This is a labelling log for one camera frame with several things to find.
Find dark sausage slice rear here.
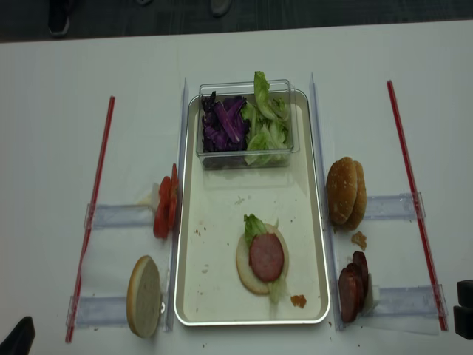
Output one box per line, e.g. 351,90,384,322
353,251,369,295

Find left long clear rail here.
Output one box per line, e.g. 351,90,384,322
163,78,188,332

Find purple cabbage shreds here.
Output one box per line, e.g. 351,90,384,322
200,91,251,152

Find red tomato slices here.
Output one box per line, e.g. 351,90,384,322
153,163,179,239

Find left bun half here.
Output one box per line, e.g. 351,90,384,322
126,255,161,339

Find right upper clear rail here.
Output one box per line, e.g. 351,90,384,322
364,192,426,220

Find green lettuce in box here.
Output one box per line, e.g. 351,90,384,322
241,71,292,167

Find dark sausage slice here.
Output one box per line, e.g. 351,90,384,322
353,251,369,295
338,268,364,323
347,263,369,296

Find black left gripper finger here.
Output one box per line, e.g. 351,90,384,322
0,317,35,355

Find lettuce leaf on tray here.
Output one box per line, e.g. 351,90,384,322
242,213,290,306

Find cream metal tray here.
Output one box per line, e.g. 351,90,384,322
174,91,330,326

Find left upper clear rail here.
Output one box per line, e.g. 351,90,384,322
84,204,154,230

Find left lower clear rail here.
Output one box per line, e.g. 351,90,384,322
66,296,128,328

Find bottom bun on tray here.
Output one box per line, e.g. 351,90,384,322
235,223,291,296

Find right red plastic rod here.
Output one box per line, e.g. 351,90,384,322
387,80,449,332

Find red plastic rod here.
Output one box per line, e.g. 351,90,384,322
65,96,115,344
387,80,449,332

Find dark sausage slice middle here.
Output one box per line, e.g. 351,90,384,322
347,263,369,296

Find bun crumb on table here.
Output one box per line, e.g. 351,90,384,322
351,231,367,251

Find left red plastic rod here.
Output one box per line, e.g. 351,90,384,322
65,96,115,344

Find dark sausage slice front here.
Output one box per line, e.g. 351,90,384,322
338,268,364,323

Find pink meat slice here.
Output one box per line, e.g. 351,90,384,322
249,233,285,283

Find sesame bun tops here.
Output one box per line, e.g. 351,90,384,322
326,157,367,231

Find clear plastic salad box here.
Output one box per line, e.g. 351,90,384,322
196,72,299,170

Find grey shoe right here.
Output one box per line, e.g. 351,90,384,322
210,0,232,18

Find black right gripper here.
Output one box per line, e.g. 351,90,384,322
453,280,473,339

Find black shoe left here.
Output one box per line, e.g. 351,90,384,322
48,0,71,38

